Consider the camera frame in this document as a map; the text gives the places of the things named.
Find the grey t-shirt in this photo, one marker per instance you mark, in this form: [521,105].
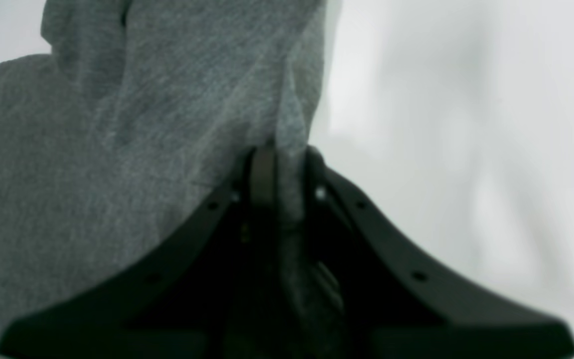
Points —
[108,143]

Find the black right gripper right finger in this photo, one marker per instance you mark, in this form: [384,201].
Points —
[402,303]

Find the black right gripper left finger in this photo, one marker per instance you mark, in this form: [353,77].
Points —
[177,301]

